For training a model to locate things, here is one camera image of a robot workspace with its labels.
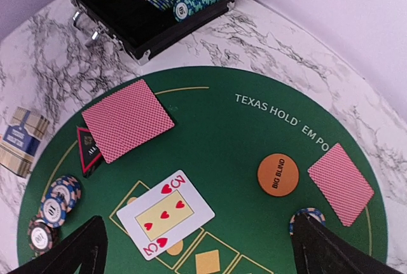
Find red triangle marker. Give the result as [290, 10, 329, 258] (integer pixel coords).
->
[77, 127, 104, 178]

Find white blue chips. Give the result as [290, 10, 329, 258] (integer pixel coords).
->
[39, 175, 82, 228]

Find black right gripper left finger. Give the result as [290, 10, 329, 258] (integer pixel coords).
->
[12, 216, 107, 274]

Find blue gold card box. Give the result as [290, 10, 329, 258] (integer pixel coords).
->
[1, 107, 50, 178]

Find red card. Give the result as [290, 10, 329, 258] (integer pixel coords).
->
[308, 143, 375, 227]
[81, 79, 175, 163]

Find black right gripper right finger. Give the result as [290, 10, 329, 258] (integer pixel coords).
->
[291, 213, 398, 274]

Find black poker chip case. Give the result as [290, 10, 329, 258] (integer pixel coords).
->
[71, 0, 235, 65]

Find three of hearts card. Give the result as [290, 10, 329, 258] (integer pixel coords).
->
[116, 170, 215, 261]

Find round green poker mat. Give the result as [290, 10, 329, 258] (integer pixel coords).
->
[17, 67, 388, 273]

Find orange dealer button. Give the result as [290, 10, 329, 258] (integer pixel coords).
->
[257, 153, 300, 197]

